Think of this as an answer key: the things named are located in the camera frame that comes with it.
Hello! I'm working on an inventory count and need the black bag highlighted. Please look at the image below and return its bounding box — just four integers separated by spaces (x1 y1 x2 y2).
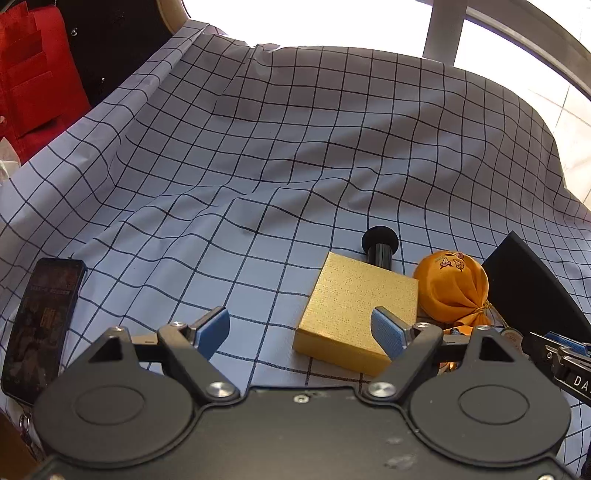
58 0 188 109

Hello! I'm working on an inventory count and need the black smartphone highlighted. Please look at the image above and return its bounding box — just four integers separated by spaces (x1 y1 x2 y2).
0 257 88 407

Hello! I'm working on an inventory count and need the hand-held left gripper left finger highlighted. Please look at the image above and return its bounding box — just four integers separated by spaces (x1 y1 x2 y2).
65 306 242 402

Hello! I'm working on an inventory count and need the gold cardboard box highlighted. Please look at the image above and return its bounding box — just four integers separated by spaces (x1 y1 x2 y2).
292 251 420 377

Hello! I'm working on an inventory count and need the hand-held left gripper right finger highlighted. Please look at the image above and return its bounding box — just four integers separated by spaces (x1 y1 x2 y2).
365 306 528 401

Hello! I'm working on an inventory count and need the beige curved rim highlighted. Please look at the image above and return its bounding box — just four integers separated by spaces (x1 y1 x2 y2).
156 0 191 34

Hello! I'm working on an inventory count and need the white plastic bag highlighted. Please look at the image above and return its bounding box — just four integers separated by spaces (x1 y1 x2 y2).
0 138 21 183

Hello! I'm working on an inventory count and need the black triangular glasses case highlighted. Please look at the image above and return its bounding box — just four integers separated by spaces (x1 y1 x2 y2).
481 231 591 344

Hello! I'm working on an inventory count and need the red fabric bag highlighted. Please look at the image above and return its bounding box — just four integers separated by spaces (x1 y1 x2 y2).
0 0 92 164

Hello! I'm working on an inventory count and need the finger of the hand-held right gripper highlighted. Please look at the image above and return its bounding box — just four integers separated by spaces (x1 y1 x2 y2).
524 330 563 366
545 330 591 357

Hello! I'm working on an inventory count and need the orange drawstring pouch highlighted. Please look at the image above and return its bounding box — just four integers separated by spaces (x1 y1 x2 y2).
412 250 525 347

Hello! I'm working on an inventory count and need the checked light blue bed sheet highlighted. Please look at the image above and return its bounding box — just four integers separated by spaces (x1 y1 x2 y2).
0 21 591 462

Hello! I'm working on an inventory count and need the window frame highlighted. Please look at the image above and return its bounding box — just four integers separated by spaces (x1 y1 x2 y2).
422 0 591 100

